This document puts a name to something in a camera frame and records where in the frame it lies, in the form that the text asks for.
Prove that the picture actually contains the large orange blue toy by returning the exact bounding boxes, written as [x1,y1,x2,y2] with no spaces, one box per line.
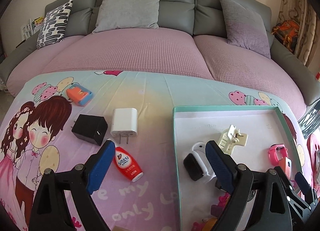
[278,157,292,180]

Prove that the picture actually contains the red glue bottle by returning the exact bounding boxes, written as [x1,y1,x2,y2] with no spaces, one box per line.
[113,146,144,182]

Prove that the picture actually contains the pink smartwatch black screen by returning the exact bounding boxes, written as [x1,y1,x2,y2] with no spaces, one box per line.
[268,144,288,166]

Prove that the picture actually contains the white smartwatch black screen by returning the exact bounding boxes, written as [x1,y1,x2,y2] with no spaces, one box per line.
[183,142,216,183]

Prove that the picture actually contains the pink brown puppy toy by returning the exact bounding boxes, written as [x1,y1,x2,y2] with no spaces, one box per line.
[191,193,230,231]

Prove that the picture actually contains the black power adapter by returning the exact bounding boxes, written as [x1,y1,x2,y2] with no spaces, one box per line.
[72,114,108,146]

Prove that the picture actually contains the cream plastic hair clip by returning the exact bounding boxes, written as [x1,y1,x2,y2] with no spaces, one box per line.
[217,125,248,155]

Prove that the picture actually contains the white power adapter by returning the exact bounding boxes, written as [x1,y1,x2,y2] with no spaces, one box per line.
[110,108,138,145]

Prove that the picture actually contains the teal shallow box tray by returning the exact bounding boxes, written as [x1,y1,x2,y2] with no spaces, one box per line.
[173,106,310,230]

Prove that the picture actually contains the small orange blue toy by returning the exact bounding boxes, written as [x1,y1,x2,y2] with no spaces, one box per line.
[66,84,93,106]

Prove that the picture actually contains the pink sofa cover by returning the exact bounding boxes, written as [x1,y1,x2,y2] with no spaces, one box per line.
[1,28,306,118]

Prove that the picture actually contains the black white patterned pillow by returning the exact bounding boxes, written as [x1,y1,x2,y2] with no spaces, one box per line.
[36,0,73,49]

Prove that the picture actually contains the grey lilac pillow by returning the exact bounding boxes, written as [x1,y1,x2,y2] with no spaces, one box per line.
[220,0,271,59]

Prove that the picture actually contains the orange bag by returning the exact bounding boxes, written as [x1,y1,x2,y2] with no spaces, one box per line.
[272,19,300,53]

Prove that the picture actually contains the magazines behind sofa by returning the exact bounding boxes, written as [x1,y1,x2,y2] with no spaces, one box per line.
[21,17,44,40]

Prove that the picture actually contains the light grey square pillow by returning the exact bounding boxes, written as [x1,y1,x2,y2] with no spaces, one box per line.
[93,0,160,33]

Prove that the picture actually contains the grey sofa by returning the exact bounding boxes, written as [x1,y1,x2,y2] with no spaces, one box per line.
[0,0,320,106]

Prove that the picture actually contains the beige patterned curtain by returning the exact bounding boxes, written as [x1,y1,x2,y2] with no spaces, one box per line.
[277,0,319,67]

